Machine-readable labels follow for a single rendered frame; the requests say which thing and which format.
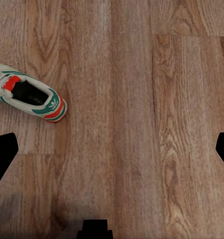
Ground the gym shoe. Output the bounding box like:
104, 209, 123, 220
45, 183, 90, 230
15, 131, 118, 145
0, 64, 68, 123

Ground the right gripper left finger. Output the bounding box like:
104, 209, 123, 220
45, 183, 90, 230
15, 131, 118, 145
0, 132, 18, 180

